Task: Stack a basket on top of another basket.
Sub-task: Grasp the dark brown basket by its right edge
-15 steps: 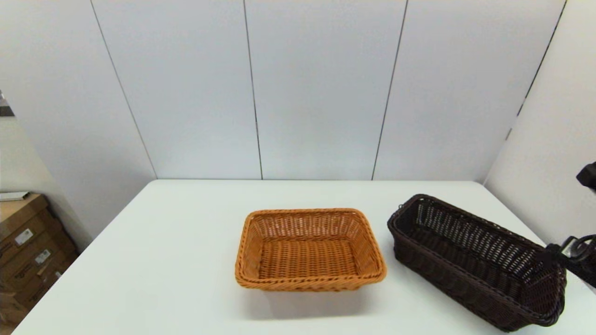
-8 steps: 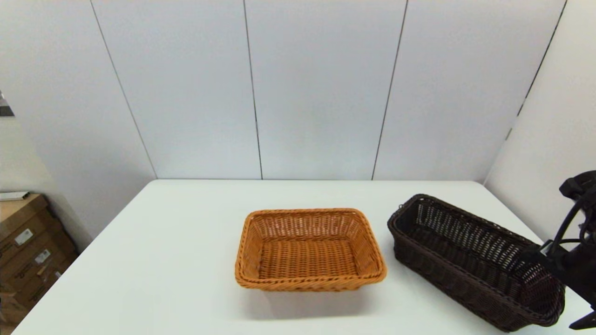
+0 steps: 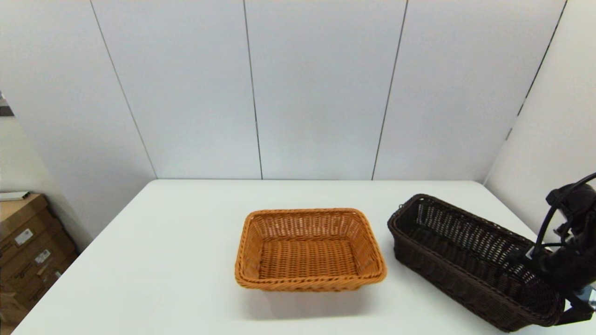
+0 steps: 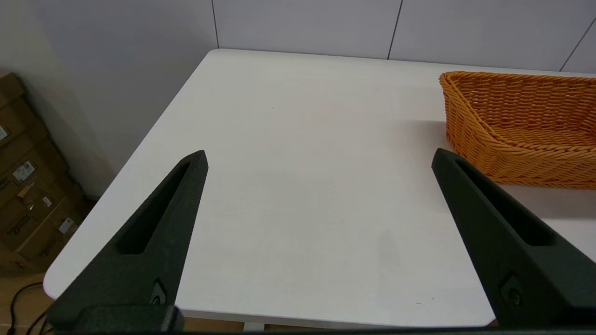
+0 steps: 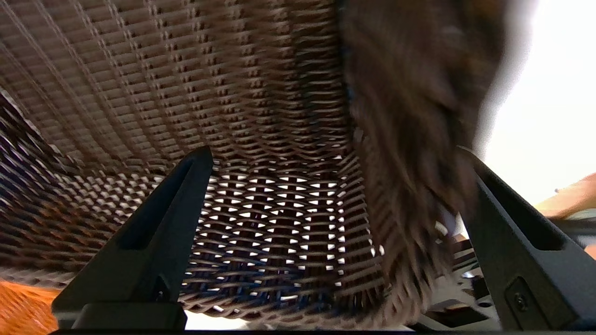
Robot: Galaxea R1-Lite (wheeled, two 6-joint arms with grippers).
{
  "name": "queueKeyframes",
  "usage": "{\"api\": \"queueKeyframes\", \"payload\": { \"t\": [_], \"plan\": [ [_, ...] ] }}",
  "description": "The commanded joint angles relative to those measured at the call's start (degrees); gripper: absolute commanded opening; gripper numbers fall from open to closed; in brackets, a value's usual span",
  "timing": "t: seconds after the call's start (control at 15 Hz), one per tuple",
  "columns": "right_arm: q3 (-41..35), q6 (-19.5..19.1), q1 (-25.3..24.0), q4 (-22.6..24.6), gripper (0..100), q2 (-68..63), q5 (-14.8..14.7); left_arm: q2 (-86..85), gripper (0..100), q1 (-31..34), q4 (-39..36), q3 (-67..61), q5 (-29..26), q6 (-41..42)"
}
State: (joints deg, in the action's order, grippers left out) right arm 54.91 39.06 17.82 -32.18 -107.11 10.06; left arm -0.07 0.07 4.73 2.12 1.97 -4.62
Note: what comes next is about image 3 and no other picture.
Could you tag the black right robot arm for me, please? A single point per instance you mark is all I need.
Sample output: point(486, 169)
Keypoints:
point(579, 204)

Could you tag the dark brown wicker basket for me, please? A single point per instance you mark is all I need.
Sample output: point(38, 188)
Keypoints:
point(447, 260)

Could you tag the orange wicker basket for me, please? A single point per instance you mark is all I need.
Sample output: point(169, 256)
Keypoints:
point(307, 253)

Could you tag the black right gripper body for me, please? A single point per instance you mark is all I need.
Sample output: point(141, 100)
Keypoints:
point(570, 267)

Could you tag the grey wall fixture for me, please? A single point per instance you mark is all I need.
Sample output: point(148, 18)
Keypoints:
point(4, 109)

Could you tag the cardboard box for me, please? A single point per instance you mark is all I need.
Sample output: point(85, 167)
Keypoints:
point(28, 293)
point(39, 256)
point(18, 214)

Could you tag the flat white board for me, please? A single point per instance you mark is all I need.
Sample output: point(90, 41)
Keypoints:
point(14, 196)

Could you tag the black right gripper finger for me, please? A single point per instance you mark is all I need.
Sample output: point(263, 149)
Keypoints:
point(526, 258)

